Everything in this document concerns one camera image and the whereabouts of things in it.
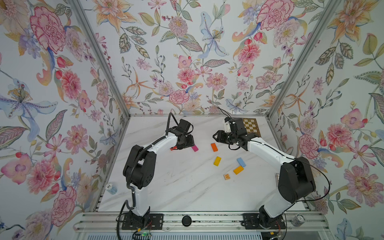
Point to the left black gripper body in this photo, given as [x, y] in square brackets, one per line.
[188, 141]

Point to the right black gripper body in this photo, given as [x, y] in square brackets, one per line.
[234, 138]

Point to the magenta rectangular block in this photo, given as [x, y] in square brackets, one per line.
[195, 148]

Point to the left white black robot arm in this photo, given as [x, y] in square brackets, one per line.
[139, 171]

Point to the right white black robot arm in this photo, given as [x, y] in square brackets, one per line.
[296, 179]

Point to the orange rectangular block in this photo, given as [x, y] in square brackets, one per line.
[214, 147]

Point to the wooden chessboard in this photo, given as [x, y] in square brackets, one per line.
[252, 126]

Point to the yellow rectangular block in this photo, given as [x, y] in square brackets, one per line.
[217, 161]

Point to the light blue rectangular block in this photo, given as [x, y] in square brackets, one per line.
[241, 162]

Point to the yellow-orange rectangular block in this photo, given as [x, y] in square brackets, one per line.
[238, 170]

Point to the playing card box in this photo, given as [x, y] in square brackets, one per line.
[277, 176]

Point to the black round knob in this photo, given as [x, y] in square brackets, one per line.
[186, 221]

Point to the clear tape roll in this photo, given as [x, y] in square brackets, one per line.
[298, 220]

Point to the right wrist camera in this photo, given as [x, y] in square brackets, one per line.
[228, 125]

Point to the aluminium mounting rail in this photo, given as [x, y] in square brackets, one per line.
[204, 222]

